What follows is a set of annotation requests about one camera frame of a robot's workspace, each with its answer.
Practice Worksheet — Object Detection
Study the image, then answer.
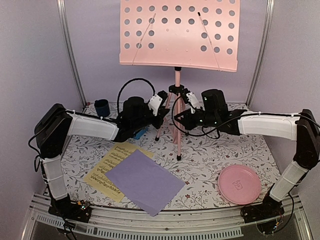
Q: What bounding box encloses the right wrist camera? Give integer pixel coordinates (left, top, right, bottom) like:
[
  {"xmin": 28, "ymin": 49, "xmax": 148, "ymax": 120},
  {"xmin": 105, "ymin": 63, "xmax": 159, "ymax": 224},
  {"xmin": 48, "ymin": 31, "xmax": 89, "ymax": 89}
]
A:
[{"xmin": 186, "ymin": 91, "xmax": 201, "ymax": 114}]

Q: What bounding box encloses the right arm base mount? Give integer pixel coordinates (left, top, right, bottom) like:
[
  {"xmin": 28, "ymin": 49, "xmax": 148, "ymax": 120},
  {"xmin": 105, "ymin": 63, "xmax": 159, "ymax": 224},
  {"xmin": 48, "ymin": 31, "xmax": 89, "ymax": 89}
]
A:
[{"xmin": 240, "ymin": 199, "xmax": 285, "ymax": 223}]

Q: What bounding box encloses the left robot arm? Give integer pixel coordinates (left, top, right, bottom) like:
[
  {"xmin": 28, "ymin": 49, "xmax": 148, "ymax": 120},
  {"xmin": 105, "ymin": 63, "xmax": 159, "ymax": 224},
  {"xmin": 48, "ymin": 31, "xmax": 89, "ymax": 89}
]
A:
[{"xmin": 31, "ymin": 93, "xmax": 169, "ymax": 217}]

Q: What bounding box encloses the pink music stand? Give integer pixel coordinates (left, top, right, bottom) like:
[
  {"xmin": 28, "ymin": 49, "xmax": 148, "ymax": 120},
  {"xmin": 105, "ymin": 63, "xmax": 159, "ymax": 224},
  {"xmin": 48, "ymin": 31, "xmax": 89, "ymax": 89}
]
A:
[{"xmin": 119, "ymin": 0, "xmax": 240, "ymax": 145}]

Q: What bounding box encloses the left aluminium frame post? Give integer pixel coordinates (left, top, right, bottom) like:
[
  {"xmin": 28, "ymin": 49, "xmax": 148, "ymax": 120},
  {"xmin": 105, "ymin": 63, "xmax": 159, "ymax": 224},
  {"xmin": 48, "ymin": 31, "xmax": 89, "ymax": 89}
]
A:
[{"xmin": 56, "ymin": 0, "xmax": 87, "ymax": 108}]

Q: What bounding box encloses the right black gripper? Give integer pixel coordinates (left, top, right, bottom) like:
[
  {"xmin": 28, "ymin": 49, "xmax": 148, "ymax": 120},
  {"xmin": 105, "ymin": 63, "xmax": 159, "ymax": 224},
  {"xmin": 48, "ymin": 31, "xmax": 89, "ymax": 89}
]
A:
[{"xmin": 175, "ymin": 108, "xmax": 219, "ymax": 131}]

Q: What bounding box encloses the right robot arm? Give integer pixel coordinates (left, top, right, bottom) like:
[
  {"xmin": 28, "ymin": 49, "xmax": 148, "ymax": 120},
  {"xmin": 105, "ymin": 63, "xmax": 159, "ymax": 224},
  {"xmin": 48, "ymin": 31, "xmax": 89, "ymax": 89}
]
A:
[{"xmin": 171, "ymin": 89, "xmax": 320, "ymax": 218}]

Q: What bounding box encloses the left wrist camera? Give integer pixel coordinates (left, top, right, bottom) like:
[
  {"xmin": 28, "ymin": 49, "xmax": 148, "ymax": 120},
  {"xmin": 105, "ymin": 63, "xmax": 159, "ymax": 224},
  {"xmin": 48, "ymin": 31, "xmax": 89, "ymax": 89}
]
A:
[{"xmin": 147, "ymin": 90, "xmax": 168, "ymax": 117}]

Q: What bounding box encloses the front aluminium rail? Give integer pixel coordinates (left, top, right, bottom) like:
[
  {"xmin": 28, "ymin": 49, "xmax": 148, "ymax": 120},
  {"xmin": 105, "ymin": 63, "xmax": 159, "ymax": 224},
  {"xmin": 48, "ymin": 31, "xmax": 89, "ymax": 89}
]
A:
[{"xmin": 22, "ymin": 195, "xmax": 313, "ymax": 240}]

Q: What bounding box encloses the blue metronome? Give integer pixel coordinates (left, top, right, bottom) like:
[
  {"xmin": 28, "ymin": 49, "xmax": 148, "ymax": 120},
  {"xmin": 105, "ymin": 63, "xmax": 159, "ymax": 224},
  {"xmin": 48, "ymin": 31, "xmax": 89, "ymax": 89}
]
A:
[{"xmin": 133, "ymin": 126, "xmax": 149, "ymax": 140}]

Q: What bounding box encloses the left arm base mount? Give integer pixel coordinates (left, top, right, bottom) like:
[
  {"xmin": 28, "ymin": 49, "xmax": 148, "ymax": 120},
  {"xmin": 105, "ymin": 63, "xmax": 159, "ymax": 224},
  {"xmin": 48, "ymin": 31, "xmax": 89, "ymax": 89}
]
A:
[{"xmin": 48, "ymin": 197, "xmax": 92, "ymax": 223}]

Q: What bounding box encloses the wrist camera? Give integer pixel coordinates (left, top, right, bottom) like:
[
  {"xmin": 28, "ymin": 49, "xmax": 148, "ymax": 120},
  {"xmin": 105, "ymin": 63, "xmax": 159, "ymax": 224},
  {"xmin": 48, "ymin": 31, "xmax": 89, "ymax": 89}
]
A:
[
  {"xmin": 186, "ymin": 91, "xmax": 201, "ymax": 114},
  {"xmin": 147, "ymin": 90, "xmax": 168, "ymax": 117}
]

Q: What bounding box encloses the left black cable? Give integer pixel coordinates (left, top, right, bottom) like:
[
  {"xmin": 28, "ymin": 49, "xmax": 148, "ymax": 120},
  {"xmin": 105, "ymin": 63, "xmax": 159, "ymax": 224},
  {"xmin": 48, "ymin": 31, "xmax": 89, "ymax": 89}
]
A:
[{"xmin": 116, "ymin": 77, "xmax": 156, "ymax": 115}]

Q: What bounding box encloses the right black cable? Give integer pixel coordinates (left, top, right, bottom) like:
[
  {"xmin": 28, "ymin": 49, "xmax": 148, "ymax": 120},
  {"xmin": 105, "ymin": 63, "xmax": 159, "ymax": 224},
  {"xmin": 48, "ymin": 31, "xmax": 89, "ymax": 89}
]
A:
[{"xmin": 171, "ymin": 96, "xmax": 222, "ymax": 140}]

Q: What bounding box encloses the purple sheet music paper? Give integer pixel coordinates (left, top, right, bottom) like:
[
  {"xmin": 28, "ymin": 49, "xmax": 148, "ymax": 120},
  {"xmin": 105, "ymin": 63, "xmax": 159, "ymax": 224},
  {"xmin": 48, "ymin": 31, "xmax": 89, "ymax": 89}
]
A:
[{"xmin": 105, "ymin": 149, "xmax": 185, "ymax": 217}]

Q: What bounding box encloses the pink plate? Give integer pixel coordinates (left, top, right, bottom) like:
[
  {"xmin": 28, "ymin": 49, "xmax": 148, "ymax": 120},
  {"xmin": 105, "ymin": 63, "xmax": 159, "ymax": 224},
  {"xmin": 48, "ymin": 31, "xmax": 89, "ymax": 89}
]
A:
[{"xmin": 218, "ymin": 164, "xmax": 262, "ymax": 205}]

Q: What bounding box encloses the yellow sheet music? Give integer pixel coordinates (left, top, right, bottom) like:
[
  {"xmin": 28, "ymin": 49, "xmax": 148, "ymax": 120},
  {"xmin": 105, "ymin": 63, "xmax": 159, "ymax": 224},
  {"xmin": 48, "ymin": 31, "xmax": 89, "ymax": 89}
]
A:
[{"xmin": 84, "ymin": 142, "xmax": 154, "ymax": 203}]

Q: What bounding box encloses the black cable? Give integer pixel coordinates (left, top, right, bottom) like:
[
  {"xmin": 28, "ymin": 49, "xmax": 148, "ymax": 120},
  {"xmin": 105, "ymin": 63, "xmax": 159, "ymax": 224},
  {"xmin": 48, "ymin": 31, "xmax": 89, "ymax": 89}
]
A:
[
  {"xmin": 171, "ymin": 96, "xmax": 222, "ymax": 140},
  {"xmin": 116, "ymin": 77, "xmax": 156, "ymax": 115}
]

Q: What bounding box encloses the dark blue cup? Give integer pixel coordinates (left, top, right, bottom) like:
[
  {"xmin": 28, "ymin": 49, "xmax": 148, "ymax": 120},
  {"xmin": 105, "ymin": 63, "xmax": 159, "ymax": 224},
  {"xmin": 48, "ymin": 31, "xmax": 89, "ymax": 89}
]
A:
[{"xmin": 94, "ymin": 99, "xmax": 110, "ymax": 118}]

